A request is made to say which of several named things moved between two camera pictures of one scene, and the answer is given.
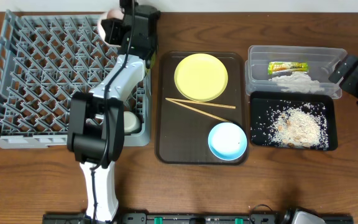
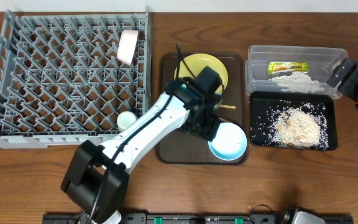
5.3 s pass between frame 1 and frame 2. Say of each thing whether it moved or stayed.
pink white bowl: moved
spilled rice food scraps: stayed
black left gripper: moved
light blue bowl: stayed
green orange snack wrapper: stayed
